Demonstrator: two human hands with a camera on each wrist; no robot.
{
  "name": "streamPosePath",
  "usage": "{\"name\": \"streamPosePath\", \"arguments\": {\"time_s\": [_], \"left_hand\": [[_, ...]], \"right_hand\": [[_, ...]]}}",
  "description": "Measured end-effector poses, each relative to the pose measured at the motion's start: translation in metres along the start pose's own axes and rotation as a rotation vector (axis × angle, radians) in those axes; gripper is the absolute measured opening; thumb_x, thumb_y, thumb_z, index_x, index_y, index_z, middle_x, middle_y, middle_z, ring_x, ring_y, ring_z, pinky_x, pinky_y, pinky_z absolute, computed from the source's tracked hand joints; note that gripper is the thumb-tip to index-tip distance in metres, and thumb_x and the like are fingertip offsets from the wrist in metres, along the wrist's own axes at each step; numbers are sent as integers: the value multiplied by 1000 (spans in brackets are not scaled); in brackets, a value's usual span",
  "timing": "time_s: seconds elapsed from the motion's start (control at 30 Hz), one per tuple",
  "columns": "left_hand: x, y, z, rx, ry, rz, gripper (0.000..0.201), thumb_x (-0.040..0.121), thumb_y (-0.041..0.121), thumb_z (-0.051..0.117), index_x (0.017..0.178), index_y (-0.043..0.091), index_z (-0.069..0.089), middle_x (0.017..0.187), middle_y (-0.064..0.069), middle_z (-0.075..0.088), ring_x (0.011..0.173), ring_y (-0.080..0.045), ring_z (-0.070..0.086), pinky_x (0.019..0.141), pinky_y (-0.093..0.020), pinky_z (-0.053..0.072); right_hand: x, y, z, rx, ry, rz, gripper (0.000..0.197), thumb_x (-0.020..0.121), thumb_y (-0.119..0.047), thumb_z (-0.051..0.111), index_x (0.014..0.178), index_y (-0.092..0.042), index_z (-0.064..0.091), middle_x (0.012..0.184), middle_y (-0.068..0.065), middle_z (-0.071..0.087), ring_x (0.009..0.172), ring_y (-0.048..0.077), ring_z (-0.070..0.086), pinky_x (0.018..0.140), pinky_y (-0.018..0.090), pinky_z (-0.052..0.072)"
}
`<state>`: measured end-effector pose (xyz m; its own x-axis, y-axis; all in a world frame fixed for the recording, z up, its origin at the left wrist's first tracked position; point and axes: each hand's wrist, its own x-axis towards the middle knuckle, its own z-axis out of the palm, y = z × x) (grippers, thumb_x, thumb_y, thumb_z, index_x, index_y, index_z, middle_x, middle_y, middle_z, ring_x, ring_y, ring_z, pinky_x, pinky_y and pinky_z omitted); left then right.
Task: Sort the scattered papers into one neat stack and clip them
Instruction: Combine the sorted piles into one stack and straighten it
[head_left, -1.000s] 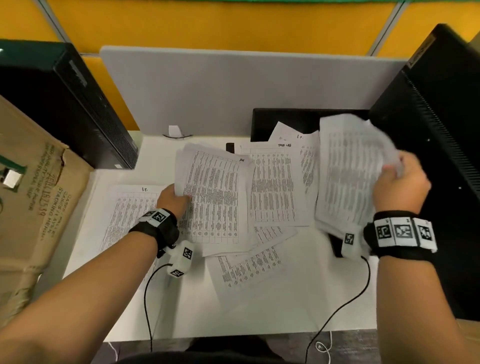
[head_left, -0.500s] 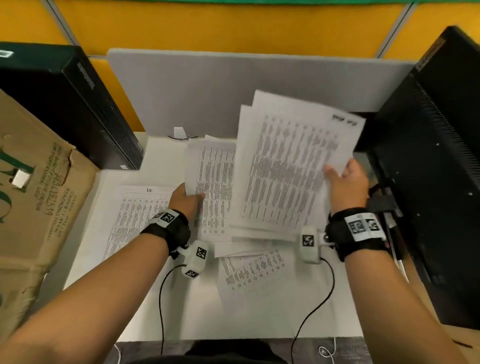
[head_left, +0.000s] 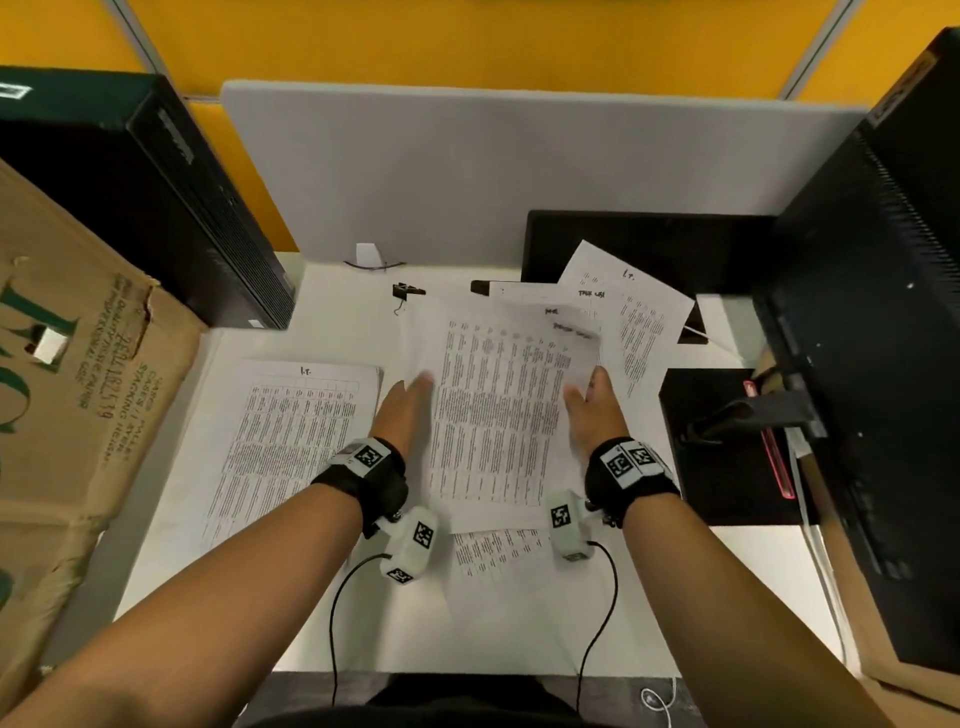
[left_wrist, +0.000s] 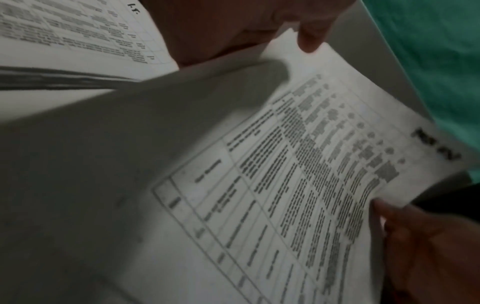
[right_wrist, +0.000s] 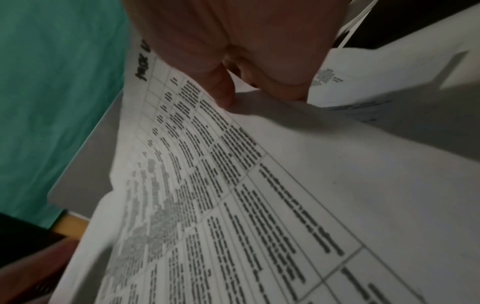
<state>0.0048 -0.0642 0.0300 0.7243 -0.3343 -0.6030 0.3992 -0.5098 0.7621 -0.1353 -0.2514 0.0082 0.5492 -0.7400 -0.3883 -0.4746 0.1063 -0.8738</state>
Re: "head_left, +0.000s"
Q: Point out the person's right hand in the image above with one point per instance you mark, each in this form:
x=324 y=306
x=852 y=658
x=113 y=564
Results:
x=600 y=416

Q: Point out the person's left hand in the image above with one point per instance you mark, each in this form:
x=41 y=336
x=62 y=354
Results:
x=405 y=412

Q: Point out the pile of printed papers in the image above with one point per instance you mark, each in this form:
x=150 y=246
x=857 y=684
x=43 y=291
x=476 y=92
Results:
x=645 y=330

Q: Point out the black binder clip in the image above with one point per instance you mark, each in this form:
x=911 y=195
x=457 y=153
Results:
x=409 y=289

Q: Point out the separate stack of printed sheets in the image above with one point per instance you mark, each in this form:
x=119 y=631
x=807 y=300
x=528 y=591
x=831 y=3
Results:
x=285 y=450

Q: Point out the person's right forearm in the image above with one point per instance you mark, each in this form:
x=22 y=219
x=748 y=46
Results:
x=735 y=622

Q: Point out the person's left forearm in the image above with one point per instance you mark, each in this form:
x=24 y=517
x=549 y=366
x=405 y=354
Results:
x=187 y=622

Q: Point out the person's black shirt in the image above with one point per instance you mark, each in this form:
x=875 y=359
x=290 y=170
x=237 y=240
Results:
x=465 y=712

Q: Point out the black right wristband with markers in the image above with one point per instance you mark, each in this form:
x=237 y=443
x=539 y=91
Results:
x=600 y=495

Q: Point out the black wristband with markers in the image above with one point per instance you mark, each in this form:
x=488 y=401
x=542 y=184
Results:
x=600 y=495
x=352 y=480

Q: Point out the black left wristband with markers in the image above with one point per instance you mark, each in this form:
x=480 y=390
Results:
x=352 y=480

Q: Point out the black folder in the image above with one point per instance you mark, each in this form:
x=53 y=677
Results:
x=720 y=487

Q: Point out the red pen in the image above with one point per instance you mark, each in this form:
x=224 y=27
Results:
x=780 y=472

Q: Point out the black monitor base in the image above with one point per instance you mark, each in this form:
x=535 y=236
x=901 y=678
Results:
x=675 y=240

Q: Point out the grey desk divider panel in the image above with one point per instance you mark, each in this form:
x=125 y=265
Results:
x=450 y=172

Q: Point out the black monitor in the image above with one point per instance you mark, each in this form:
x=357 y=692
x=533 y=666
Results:
x=885 y=337

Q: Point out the brown cardboard box green print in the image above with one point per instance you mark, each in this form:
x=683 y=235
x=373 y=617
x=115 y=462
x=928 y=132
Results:
x=75 y=412

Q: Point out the black computer tower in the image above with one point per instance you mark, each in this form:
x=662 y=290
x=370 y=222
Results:
x=112 y=187

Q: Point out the plain brown carton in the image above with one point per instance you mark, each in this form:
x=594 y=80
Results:
x=900 y=686

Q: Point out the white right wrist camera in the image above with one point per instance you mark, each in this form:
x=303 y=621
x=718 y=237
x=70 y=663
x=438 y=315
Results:
x=570 y=536

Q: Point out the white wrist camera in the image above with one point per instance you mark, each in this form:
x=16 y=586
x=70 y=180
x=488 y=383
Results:
x=409 y=555
x=570 y=536

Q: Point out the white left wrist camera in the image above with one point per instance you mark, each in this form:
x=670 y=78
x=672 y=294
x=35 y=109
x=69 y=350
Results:
x=409 y=555

